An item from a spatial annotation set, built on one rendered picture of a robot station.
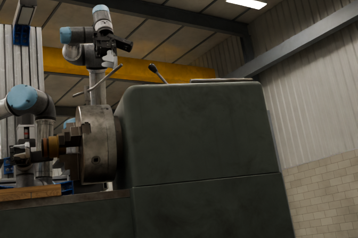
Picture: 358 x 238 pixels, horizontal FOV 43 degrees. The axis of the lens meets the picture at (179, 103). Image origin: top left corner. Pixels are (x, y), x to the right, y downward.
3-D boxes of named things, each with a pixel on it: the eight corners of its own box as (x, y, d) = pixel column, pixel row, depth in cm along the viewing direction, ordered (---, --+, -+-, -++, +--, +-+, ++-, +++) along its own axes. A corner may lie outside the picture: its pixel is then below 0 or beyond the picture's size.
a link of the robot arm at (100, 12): (108, 17, 207) (109, 2, 200) (112, 33, 201) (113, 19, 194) (91, 17, 205) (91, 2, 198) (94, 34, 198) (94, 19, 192)
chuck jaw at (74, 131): (87, 136, 180) (89, 122, 170) (88, 147, 178) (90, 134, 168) (58, 137, 177) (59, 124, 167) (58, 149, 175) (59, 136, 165)
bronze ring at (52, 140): (64, 137, 185) (40, 139, 182) (65, 131, 176) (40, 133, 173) (65, 159, 182) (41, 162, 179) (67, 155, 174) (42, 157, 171)
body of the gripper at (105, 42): (95, 60, 188) (92, 39, 195) (116, 59, 190) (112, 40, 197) (97, 47, 182) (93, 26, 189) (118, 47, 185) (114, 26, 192)
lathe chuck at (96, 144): (99, 185, 195) (94, 113, 201) (110, 179, 166) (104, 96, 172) (78, 187, 192) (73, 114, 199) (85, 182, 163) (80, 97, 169)
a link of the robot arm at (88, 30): (84, 38, 212) (84, 19, 203) (108, 37, 214) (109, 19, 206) (85, 50, 207) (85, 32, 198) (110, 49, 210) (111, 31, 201)
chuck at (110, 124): (107, 184, 196) (102, 113, 203) (120, 179, 167) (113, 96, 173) (99, 185, 195) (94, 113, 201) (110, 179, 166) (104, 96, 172)
